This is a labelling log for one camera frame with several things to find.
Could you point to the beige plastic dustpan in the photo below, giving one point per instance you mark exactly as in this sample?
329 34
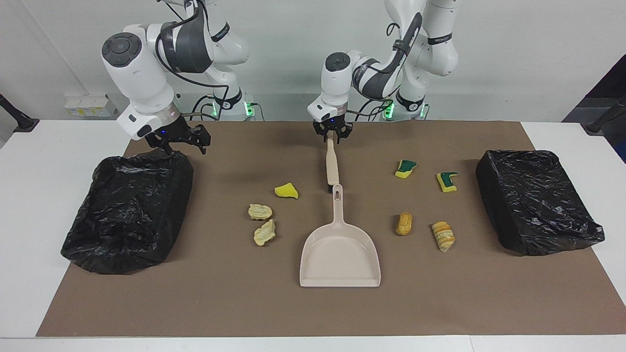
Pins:
340 259

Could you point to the white power outlet box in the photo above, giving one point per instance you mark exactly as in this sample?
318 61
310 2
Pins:
90 105

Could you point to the dark partition panel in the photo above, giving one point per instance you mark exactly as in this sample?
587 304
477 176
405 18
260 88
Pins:
611 88

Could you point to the black bag lined bin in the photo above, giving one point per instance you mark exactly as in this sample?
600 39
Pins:
538 205
122 220

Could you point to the black stand leg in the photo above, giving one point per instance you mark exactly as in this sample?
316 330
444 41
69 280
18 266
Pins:
606 117
17 117

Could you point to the green yellow sponge chunk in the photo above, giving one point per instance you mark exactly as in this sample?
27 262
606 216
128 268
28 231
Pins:
405 168

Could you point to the beige hand brush black bristles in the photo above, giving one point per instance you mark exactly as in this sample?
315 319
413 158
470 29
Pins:
332 168

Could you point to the white base bracket green light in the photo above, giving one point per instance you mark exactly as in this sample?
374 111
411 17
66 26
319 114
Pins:
249 107
389 108
424 111
213 108

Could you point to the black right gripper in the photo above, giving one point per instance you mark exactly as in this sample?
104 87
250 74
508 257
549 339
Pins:
171 134

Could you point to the brown paper table mat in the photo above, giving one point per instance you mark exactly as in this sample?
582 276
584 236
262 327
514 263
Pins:
313 308

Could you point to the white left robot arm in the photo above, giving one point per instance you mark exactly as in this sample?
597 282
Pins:
337 83

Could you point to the striped orange bread roll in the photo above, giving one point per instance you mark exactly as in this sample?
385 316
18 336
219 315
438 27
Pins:
442 236

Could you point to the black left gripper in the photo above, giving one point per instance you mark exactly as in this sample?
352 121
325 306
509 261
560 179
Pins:
332 125

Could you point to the plain yellow sponge piece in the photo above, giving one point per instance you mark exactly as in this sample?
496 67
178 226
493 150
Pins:
286 190

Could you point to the brown crusty bread piece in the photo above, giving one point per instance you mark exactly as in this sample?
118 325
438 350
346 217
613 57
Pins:
404 223

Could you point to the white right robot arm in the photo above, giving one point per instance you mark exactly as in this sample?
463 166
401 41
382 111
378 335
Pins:
142 83

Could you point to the L-shaped green yellow sponge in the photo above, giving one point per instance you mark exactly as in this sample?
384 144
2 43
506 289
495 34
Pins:
447 182

